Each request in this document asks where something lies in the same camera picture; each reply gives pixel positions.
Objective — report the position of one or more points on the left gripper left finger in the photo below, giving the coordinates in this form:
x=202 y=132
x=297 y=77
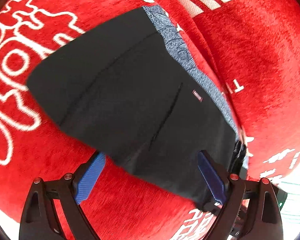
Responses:
x=39 y=218

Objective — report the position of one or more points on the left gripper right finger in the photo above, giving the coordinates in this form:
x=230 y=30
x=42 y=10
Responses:
x=250 y=209

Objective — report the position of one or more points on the black pants grey waistband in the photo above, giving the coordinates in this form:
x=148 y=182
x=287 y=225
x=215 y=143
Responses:
x=131 y=89

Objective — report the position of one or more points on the red printed bed blanket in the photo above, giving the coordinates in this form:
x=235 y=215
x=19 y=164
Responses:
x=250 y=49

